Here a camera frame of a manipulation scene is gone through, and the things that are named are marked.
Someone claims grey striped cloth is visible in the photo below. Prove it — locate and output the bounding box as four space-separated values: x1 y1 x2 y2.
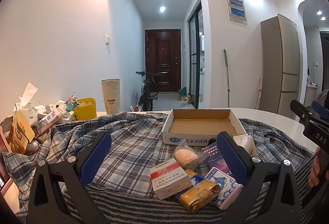
50 161 318 224

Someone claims blue gold packet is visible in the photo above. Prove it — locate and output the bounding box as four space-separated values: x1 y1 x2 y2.
175 173 206 204

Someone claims blue plaid cloth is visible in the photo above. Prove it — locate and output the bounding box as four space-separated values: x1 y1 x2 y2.
2 111 317 190

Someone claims yellow container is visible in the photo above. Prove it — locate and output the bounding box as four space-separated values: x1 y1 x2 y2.
74 98 97 121

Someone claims teal white packet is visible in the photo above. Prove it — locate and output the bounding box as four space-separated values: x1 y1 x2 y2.
65 95 80 112

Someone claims white pink leaning board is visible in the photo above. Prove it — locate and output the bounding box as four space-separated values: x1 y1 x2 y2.
254 76 264 109

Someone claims white blue cartoon box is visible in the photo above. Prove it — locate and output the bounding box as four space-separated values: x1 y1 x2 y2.
205 167 244 210

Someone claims dark red entrance door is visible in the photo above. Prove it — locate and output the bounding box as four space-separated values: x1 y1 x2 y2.
145 29 181 93

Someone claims beige refrigerator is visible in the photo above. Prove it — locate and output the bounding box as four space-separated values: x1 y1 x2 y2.
260 13 301 120

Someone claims white red cigarette box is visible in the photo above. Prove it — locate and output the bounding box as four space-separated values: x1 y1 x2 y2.
150 157 193 200

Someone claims pink egg-shaped item in bag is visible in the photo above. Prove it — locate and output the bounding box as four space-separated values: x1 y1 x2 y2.
173 143 209 171

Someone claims mop with grey handle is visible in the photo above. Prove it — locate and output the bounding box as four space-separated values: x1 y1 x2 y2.
223 49 231 109

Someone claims shallow cardboard box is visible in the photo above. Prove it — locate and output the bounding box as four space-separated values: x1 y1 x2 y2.
162 108 247 147

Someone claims purple box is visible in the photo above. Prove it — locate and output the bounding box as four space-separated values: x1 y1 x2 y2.
201 143 232 176

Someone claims long white blue box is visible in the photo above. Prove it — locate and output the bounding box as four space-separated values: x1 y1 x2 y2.
34 107 72 136

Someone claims black framed glass door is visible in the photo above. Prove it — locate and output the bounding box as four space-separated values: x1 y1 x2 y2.
187 0 205 109

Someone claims tissue pack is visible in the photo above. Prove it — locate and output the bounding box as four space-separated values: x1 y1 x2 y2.
13 82 39 127

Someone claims cream tumbler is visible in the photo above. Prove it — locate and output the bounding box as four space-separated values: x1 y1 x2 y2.
101 78 121 116

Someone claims brown yellow snack pouch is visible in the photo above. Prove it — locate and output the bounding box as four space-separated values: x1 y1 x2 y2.
7 110 35 155

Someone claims black bicycle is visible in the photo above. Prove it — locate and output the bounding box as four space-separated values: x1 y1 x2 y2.
135 71 164 112

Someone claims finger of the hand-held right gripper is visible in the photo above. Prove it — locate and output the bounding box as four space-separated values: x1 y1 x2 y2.
310 100 329 122
290 99 314 127

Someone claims wall electrical panel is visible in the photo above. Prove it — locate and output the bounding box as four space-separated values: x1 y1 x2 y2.
225 0 248 25

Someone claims pile of items on floor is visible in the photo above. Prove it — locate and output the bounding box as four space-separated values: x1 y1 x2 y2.
178 86 194 107

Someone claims person's right hand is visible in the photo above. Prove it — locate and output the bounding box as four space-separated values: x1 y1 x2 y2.
308 147 322 188

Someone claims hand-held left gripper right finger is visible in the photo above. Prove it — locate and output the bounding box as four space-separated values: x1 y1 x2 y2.
216 131 302 224

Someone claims cream white box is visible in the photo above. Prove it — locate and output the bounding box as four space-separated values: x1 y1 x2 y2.
232 134 258 161

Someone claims gold foil packet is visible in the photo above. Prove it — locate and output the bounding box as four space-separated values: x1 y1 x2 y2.
179 179 221 213

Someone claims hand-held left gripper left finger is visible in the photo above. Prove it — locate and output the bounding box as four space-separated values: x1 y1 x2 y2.
26 131 112 224

